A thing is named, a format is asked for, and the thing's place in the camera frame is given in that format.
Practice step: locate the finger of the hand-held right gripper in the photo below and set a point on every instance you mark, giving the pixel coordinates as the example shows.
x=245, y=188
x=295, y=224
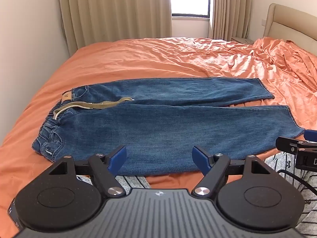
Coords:
x=287, y=145
x=311, y=135

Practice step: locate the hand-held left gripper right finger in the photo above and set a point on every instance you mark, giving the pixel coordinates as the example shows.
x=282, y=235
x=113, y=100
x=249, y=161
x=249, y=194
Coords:
x=200, y=158

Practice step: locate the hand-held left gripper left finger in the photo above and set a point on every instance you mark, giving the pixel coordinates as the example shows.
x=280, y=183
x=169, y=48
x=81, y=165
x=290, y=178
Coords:
x=120, y=156

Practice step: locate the blue denim pants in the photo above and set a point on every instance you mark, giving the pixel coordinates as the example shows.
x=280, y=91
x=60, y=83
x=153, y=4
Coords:
x=153, y=126

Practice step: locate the grey striped shirt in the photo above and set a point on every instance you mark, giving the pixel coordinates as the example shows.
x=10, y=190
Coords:
x=292, y=168

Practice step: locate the crumpled orange blanket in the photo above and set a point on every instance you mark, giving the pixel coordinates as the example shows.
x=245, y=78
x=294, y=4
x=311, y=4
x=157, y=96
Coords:
x=279, y=67

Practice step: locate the orange bed sheet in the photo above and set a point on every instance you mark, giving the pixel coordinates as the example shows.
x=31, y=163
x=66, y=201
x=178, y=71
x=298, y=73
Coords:
x=138, y=59

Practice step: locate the beige nightstand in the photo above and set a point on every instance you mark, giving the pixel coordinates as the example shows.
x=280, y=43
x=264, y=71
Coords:
x=242, y=39

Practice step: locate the beige padded headboard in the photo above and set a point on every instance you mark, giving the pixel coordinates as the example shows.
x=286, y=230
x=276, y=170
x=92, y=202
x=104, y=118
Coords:
x=284, y=22

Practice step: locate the beige pleated curtain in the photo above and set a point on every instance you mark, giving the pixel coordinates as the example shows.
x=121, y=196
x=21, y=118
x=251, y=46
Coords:
x=230, y=8
x=114, y=10

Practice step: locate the white wall socket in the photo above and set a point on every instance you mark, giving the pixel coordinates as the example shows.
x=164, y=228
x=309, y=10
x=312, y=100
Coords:
x=263, y=21

